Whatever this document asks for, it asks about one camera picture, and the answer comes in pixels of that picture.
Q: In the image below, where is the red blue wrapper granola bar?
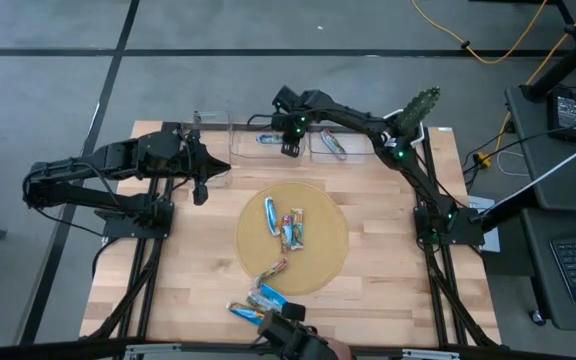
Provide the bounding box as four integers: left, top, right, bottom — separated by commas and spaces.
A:
279, 214, 294, 254
290, 208, 306, 250

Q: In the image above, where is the red green wrapper granola bar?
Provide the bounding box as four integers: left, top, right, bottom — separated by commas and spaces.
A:
254, 257, 289, 284

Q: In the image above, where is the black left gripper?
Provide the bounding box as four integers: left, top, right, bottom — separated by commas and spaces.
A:
180, 128, 232, 207

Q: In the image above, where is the white plant pot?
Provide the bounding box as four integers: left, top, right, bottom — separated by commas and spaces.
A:
381, 107, 427, 149

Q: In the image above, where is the silver frame bracket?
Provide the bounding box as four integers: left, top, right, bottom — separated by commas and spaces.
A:
401, 348, 462, 360
125, 343, 184, 360

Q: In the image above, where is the black hand-held device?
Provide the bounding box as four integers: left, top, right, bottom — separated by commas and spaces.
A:
256, 301, 330, 360

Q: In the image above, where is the green cactus plant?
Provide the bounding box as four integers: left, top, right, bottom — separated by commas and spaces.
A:
394, 85, 442, 137

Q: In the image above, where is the grey control box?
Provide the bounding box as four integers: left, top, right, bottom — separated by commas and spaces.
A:
467, 195, 502, 254

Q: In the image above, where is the dark grey side table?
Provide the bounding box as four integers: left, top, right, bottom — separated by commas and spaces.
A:
505, 84, 576, 214
520, 207, 576, 334

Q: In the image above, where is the yellow extension cable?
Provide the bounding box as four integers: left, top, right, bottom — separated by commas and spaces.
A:
410, 0, 576, 169

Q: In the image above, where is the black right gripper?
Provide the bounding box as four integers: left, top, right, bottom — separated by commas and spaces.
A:
270, 84, 312, 159

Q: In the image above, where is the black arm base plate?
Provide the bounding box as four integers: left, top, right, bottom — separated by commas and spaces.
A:
102, 199, 175, 240
414, 205, 485, 247

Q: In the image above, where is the black power adapter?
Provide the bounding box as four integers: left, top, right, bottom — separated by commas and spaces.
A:
546, 87, 576, 144

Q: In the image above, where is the black aluminium table frame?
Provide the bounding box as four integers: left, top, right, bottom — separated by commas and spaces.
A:
0, 121, 576, 360

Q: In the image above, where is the black stand leg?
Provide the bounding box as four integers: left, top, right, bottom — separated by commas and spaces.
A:
520, 0, 576, 104

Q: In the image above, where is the round woven straw placemat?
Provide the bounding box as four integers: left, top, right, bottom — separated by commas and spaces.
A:
235, 181, 350, 296

